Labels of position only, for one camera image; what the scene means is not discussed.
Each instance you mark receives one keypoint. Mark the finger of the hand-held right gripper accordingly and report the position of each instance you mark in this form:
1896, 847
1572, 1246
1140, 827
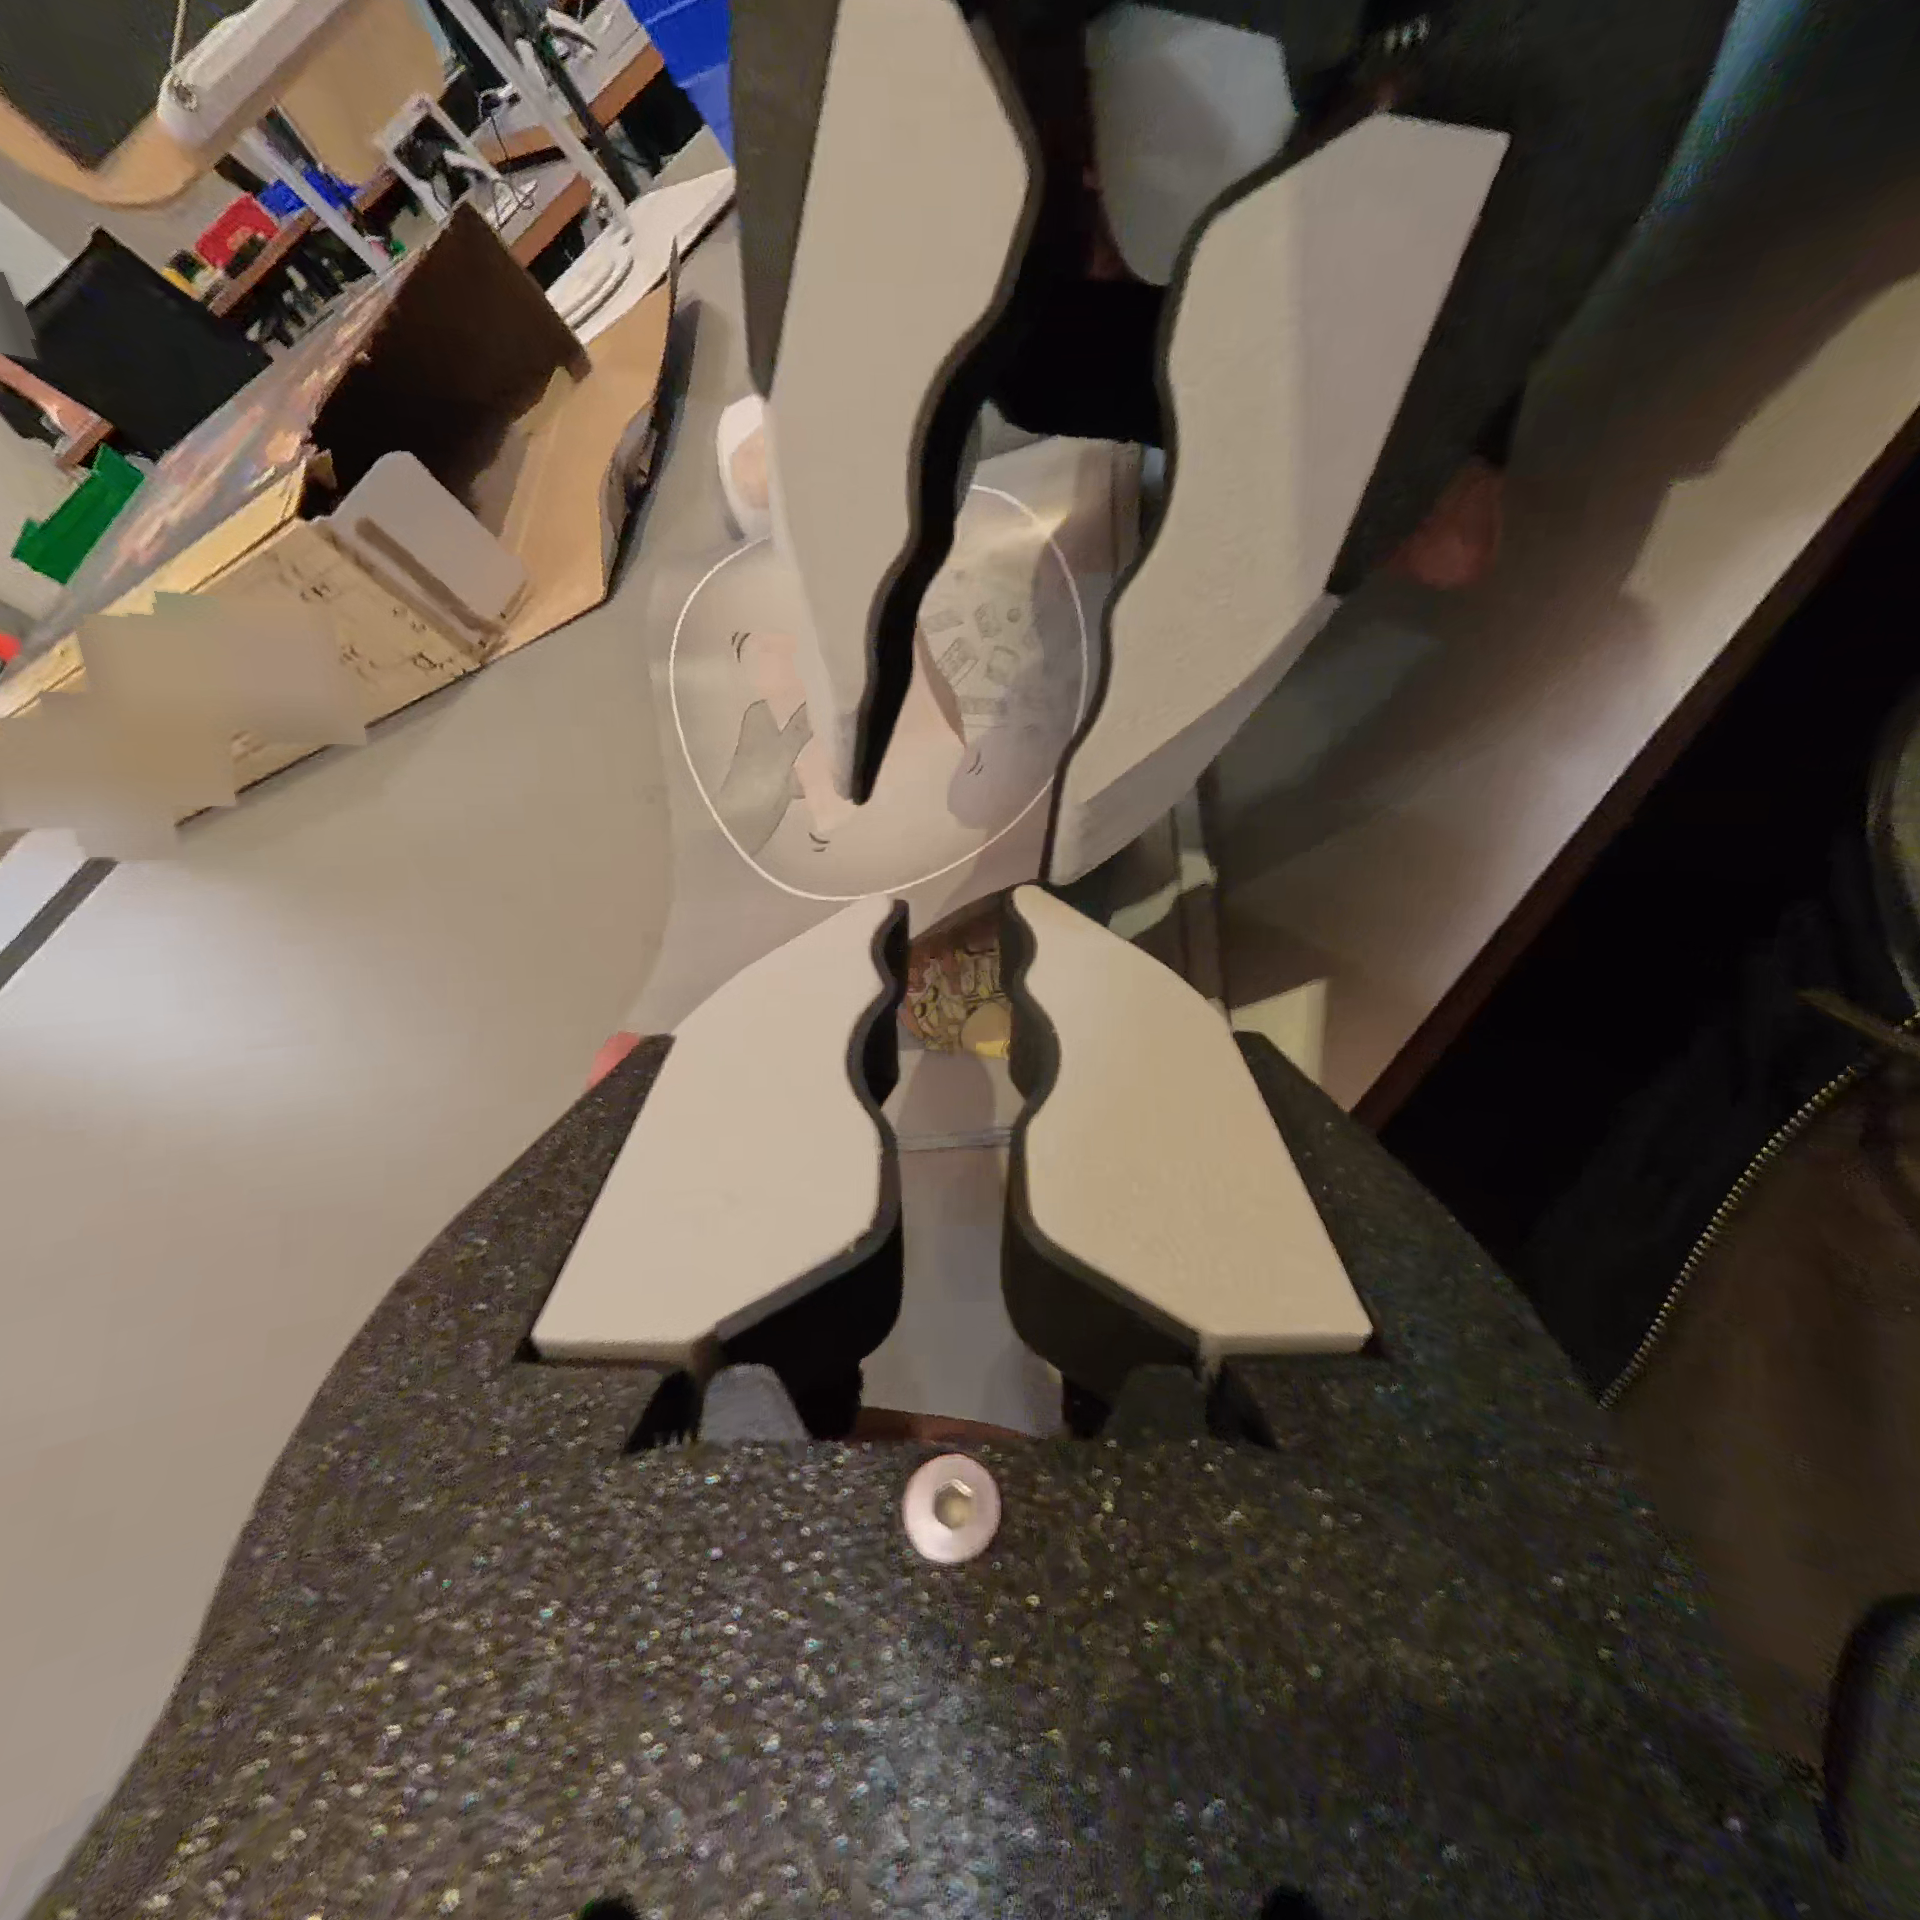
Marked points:
1295, 448
880, 300

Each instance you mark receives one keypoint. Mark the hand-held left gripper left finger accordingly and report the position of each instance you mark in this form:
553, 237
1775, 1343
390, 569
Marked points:
724, 1185

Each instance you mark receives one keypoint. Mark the grey instruction booklet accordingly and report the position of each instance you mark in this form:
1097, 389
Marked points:
951, 1195

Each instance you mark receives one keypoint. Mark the white base board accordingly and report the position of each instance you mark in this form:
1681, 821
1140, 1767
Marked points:
614, 261

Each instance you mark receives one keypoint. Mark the clear plastic bag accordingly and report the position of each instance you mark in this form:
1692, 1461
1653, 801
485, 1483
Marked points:
979, 656

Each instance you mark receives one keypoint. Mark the green storage bin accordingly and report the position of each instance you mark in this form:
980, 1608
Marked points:
75, 526

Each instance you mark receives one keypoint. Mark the cardboard toy box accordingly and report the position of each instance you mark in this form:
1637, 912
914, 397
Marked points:
585, 485

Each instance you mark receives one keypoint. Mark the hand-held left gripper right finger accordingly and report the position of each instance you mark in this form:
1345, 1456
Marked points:
1183, 1185

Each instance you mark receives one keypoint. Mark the black panel with wooden rim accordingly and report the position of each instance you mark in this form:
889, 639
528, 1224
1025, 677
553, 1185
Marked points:
87, 57

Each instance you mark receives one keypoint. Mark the small white cylinder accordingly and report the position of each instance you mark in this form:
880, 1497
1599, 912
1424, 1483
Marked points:
744, 463

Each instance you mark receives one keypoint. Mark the person's right forearm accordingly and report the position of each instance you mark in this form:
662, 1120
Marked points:
1624, 228

